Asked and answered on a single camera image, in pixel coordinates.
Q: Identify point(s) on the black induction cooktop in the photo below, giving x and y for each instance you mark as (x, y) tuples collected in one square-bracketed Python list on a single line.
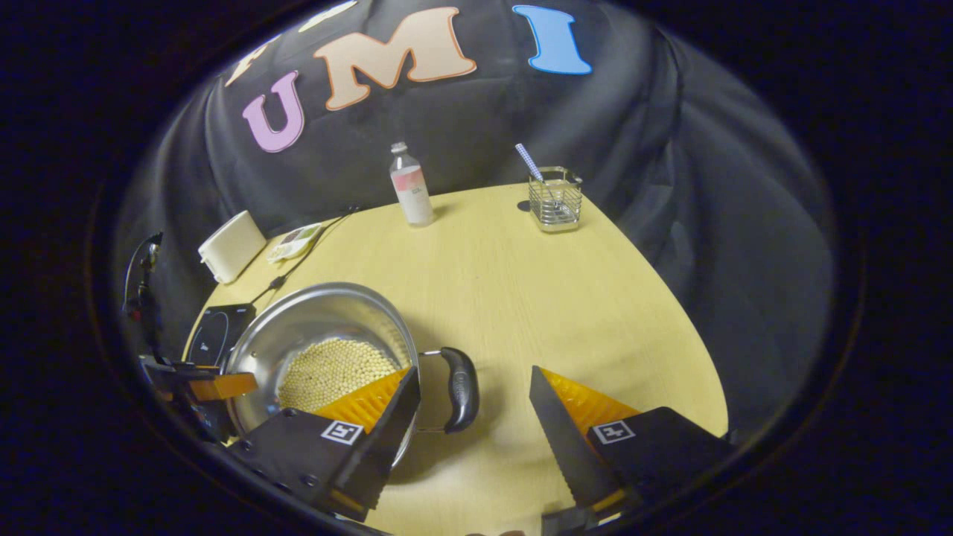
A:
[(220, 331)]

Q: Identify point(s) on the small pink label bottle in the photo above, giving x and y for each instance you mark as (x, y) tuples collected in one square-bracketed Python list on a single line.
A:
[(412, 190)]

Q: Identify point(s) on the stainless steel pot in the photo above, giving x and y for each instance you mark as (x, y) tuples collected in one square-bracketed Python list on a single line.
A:
[(313, 316)]

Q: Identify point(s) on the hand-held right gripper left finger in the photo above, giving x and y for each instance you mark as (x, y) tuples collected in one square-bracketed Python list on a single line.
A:
[(383, 447)]

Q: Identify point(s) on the clear glass holder cup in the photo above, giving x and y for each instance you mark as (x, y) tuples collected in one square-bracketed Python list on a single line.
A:
[(556, 205)]

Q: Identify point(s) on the pile of yellow soybeans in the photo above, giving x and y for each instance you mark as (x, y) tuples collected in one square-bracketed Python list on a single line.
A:
[(335, 368)]

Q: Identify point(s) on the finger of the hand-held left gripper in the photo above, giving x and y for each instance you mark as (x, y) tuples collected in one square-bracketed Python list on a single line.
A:
[(220, 385)]

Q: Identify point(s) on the white toaster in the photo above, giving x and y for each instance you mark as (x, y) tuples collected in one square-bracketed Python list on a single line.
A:
[(232, 247)]

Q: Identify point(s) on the white divided bean dish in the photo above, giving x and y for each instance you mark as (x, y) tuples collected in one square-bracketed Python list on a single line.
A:
[(294, 242)]

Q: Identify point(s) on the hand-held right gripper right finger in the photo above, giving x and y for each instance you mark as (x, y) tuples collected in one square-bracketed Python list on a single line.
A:
[(566, 447)]

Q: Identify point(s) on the black backdrop cloth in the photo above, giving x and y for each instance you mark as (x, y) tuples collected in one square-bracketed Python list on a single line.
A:
[(670, 149)]

